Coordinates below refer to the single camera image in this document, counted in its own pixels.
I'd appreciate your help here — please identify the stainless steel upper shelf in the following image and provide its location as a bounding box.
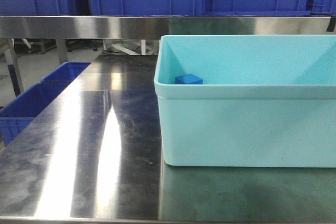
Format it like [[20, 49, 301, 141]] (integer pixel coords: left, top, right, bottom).
[[1, 16, 335, 39]]

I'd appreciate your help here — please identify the light blue plastic tub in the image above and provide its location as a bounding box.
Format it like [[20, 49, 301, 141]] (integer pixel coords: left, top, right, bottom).
[[154, 35, 335, 167]]

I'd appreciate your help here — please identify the far blue bin beside table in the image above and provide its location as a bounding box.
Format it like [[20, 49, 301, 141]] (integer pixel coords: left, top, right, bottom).
[[40, 62, 90, 85]]

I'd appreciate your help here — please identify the blue bin beside table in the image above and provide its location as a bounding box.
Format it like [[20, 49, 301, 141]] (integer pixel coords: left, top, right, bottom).
[[40, 62, 90, 85], [1, 83, 67, 146]]

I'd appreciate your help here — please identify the near blue bin beside table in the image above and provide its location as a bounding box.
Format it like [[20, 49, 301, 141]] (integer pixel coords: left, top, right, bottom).
[[1, 83, 67, 146]]

